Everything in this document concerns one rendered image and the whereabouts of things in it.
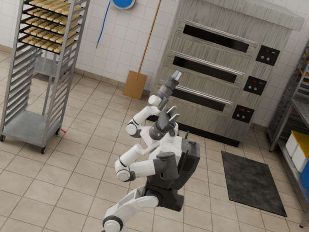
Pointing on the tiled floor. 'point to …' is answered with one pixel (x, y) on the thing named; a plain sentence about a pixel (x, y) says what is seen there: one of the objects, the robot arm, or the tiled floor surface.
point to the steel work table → (300, 106)
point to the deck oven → (222, 63)
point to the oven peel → (134, 80)
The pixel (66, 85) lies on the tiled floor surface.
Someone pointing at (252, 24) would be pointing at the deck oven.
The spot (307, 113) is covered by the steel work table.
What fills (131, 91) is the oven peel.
